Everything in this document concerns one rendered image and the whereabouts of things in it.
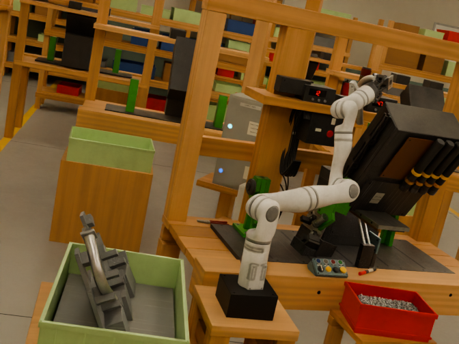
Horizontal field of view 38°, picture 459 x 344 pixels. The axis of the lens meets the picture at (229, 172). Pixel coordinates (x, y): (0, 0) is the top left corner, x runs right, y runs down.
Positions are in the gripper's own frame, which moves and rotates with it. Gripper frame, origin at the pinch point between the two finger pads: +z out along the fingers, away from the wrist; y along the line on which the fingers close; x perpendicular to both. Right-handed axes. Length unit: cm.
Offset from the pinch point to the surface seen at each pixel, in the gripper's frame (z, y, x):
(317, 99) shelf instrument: -0.1, -17.4, 32.4
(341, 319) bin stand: -65, -71, -24
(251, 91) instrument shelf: -16, -14, 59
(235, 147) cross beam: -25, -41, 62
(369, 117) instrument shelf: 18.7, -29.1, 15.4
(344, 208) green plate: -21, -54, 3
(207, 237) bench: -64, -64, 47
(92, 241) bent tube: -148, 4, 10
